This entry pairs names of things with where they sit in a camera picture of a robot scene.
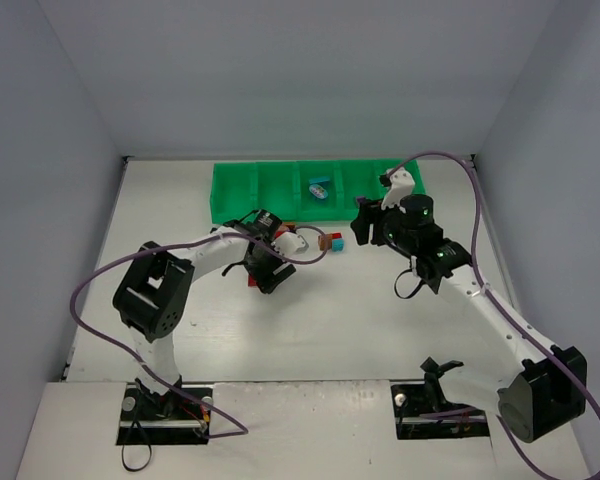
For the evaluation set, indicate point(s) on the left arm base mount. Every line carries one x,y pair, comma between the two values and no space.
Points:
161,421

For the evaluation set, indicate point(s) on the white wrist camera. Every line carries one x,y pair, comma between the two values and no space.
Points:
290,244
401,184

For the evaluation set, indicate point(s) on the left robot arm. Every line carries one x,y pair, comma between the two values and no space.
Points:
152,296

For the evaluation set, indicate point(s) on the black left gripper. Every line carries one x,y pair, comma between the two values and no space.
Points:
271,275

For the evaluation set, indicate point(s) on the green five-compartment bin tray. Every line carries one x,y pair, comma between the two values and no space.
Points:
282,187

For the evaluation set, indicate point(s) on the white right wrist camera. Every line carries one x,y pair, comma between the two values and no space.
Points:
401,184

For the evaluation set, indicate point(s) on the teal long lego brick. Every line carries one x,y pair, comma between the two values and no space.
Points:
320,180

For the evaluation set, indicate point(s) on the teal printed round lego brick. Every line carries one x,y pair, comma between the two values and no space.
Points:
318,192

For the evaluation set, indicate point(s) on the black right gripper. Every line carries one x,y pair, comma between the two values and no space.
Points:
368,225

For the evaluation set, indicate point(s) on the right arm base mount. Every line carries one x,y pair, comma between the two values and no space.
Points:
422,412

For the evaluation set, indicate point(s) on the brown lego plate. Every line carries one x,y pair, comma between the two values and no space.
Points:
325,242

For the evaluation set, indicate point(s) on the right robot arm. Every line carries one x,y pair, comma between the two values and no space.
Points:
532,385

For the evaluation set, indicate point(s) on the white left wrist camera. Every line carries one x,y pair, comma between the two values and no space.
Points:
290,244

